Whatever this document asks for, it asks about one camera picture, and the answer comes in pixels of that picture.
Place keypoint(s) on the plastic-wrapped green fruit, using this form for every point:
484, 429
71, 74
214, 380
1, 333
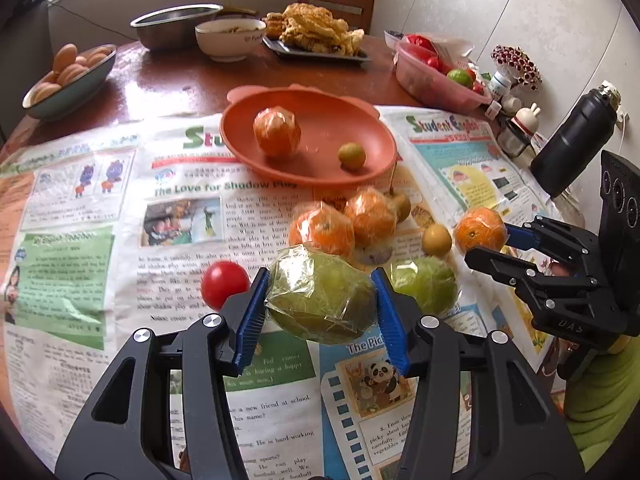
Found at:
320, 295
425, 285

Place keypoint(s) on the pile of brown eggs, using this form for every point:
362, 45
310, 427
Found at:
70, 72

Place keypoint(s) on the red tomato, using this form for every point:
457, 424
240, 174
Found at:
223, 282

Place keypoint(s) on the small brown pear with stem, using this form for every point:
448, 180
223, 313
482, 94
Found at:
402, 206

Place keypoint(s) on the stainless steel basin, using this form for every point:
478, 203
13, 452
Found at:
170, 30

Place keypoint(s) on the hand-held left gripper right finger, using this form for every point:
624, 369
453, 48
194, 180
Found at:
392, 325

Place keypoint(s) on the white plastic bag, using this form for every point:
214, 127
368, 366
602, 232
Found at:
455, 47

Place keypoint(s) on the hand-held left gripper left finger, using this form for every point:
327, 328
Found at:
252, 320

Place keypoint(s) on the small round brown pear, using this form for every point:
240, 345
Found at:
436, 240

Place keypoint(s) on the plastic-wrapped orange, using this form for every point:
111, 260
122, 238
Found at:
325, 232
276, 132
370, 215
479, 230

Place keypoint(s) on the pile of cherry tomatoes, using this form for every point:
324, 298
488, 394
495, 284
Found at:
433, 63

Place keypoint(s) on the pink plastic basket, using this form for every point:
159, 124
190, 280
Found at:
430, 85

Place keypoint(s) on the red packet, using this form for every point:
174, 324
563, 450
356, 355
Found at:
420, 44

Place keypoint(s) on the white bunny-shaped bottle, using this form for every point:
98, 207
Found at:
528, 120

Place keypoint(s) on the glass jar with black band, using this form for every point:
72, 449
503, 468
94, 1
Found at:
512, 139

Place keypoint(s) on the dark rectangular tray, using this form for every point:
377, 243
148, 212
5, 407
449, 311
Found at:
280, 49

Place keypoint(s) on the teal oval bowl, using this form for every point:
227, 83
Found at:
75, 92

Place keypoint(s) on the small round yellow-green pear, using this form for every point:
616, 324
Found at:
351, 156

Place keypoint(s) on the white plastic bottle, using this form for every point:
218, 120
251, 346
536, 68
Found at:
499, 84

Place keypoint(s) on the heap of fried food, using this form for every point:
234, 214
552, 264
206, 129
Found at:
315, 27

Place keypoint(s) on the newspaper sheet with green masthead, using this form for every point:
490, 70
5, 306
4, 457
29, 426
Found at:
450, 160

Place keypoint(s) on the orange bear-shaped plate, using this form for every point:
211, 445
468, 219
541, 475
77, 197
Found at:
325, 120

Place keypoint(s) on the red and white flower decoration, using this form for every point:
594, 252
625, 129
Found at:
517, 65

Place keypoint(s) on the newspaper spread with panda picture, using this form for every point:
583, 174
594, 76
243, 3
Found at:
125, 240

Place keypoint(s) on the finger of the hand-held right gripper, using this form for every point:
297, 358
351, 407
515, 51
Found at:
495, 262
520, 236

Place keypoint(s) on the green tomato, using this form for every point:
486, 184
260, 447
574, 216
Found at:
460, 77

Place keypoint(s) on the black thermos bottle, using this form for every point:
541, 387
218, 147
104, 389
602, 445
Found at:
575, 145

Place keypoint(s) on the wooden chair with curved back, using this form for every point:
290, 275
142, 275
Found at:
240, 10

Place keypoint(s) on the wooden chair with cutout back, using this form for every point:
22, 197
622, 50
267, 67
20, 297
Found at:
345, 0

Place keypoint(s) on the green cloth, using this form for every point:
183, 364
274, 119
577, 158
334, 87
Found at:
605, 400

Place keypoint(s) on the white ceramic bowl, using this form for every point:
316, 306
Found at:
227, 45

